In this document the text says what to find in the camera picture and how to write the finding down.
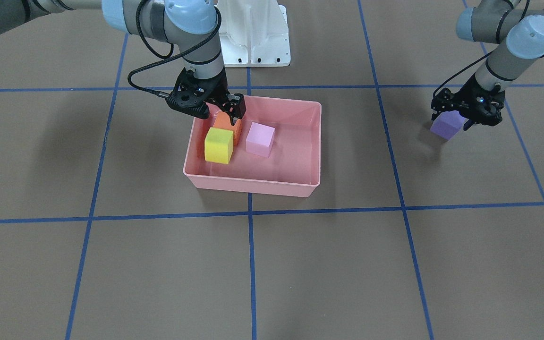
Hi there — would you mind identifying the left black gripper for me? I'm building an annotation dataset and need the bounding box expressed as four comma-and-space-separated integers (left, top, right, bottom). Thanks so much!
431, 75, 505, 131

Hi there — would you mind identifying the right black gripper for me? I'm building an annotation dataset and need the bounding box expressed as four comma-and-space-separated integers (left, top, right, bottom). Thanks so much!
192, 67, 246, 126

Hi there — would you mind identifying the purple foam block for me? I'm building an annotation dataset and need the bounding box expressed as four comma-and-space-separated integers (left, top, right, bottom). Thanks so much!
430, 110, 467, 140

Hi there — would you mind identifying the orange foam block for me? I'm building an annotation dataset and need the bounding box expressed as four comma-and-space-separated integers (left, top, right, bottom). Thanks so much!
213, 110, 243, 146

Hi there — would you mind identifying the yellow foam block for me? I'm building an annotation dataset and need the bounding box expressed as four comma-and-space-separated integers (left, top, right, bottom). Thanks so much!
204, 127, 235, 164

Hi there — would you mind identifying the pink foam block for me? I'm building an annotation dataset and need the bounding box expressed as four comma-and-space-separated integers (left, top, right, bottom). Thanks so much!
246, 122, 276, 158

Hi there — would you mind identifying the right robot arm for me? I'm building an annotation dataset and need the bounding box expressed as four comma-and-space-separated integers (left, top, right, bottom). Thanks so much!
0, 0, 246, 125

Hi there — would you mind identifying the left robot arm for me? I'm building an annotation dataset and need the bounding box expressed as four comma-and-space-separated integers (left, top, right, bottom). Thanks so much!
430, 0, 544, 130

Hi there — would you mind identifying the pink plastic bin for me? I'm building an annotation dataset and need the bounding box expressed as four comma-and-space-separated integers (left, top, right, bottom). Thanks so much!
183, 95, 322, 197

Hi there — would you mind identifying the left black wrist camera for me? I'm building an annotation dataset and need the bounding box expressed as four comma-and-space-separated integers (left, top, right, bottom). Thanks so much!
472, 97, 505, 127

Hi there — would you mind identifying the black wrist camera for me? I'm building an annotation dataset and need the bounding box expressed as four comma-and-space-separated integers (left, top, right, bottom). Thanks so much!
472, 97, 505, 127
165, 68, 210, 119

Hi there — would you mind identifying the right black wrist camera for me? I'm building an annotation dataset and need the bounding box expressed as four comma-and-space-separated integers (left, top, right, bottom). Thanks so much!
165, 68, 210, 119

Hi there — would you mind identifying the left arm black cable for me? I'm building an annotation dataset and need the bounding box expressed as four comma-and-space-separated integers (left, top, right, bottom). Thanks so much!
433, 0, 532, 97

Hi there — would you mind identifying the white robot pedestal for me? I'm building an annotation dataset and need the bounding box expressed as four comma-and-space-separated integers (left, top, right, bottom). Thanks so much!
216, 0, 291, 68

